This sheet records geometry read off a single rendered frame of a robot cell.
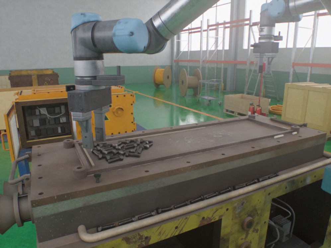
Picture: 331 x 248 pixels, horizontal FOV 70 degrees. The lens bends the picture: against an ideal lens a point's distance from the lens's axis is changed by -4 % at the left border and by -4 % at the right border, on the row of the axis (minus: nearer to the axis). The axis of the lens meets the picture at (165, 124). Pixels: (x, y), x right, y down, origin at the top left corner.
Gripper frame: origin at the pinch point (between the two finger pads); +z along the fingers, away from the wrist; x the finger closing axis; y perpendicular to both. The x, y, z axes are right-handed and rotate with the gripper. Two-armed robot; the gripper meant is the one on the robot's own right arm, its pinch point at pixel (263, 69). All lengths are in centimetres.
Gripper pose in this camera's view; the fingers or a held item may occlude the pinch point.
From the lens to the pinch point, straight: 135.5
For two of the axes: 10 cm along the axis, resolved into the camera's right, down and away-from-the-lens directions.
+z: 0.0, 9.7, 2.6
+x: 3.6, 2.4, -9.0
